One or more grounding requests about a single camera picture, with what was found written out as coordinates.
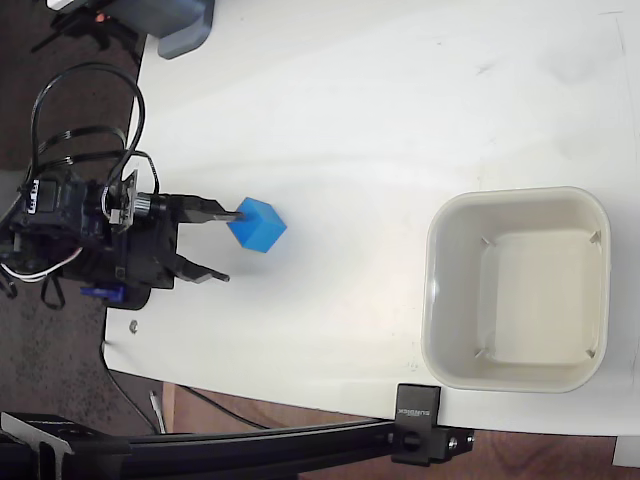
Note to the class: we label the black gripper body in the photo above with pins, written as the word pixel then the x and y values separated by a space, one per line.
pixel 150 255

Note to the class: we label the blue cube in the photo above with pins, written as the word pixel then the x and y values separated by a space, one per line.
pixel 257 225

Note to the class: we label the black six-joint robot arm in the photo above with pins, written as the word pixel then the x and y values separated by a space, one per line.
pixel 60 210

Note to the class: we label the white square plastic bin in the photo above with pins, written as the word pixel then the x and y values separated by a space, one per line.
pixel 520 290

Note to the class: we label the small metal nut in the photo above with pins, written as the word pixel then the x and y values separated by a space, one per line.
pixel 134 326

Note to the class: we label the black metal bar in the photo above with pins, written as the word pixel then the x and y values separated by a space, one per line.
pixel 225 450

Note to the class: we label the gray plastic stand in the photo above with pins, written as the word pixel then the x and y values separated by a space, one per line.
pixel 177 25

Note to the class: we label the black tripod with orange dot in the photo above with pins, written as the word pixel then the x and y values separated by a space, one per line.
pixel 75 22

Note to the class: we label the black table clamp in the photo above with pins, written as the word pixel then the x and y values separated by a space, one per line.
pixel 417 425

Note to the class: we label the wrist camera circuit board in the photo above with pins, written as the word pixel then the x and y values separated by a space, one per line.
pixel 125 202

